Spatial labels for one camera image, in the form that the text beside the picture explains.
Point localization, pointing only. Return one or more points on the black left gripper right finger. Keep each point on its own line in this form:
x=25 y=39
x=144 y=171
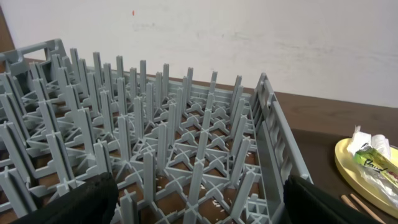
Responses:
x=306 y=203

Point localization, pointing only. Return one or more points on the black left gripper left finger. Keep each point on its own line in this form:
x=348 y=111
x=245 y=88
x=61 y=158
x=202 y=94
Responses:
x=92 y=202

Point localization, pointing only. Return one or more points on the wooden chopstick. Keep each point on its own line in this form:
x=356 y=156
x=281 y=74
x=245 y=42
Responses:
x=348 y=202
x=367 y=209

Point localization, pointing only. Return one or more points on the green snack wrapper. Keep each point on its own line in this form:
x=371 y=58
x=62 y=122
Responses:
x=378 y=171

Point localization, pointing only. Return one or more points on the white napkin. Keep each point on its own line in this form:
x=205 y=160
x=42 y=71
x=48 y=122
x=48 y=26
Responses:
x=379 y=142

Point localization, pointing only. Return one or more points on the yellow plastic plate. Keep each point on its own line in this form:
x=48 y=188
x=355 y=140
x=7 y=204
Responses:
x=350 y=172

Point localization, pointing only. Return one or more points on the grey plastic dish rack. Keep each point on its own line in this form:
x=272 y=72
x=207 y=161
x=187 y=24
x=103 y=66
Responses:
x=175 y=152

